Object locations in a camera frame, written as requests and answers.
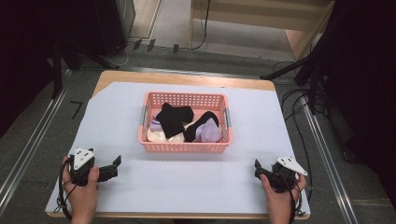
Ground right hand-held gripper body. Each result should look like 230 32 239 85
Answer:
270 156 309 194

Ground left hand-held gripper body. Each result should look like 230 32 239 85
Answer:
67 147 101 188

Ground pink plastic basket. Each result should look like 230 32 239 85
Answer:
137 91 233 154

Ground cream white sock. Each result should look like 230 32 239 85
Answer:
146 121 194 144

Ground light purple sock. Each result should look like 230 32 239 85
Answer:
194 118 224 144
148 117 164 133

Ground black sock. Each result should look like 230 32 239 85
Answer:
183 110 220 144
155 102 195 140

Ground person's right hand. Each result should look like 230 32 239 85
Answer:
260 173 308 216

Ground person's left hand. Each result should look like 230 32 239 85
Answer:
62 156 101 217

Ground white paper sheet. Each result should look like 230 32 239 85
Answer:
45 81 312 216

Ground wooden table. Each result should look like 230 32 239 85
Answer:
46 69 312 220

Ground black metal stand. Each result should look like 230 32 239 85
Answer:
260 46 331 116

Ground dark grey cabinet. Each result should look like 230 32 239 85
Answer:
92 0 137 58

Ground light wooden shelf unit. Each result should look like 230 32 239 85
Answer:
189 0 336 63

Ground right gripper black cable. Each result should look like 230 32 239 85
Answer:
278 172 307 224

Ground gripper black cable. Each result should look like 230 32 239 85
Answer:
56 158 76 221
278 172 307 224

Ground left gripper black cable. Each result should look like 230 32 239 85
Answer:
56 158 76 221

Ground metal floor rail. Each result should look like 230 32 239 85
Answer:
0 69 73 216
300 92 360 224

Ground black floor cables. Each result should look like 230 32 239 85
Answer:
272 60 328 203

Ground white floor cable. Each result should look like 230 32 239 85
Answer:
106 41 138 69

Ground hanging black cable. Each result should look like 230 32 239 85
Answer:
190 0 212 51

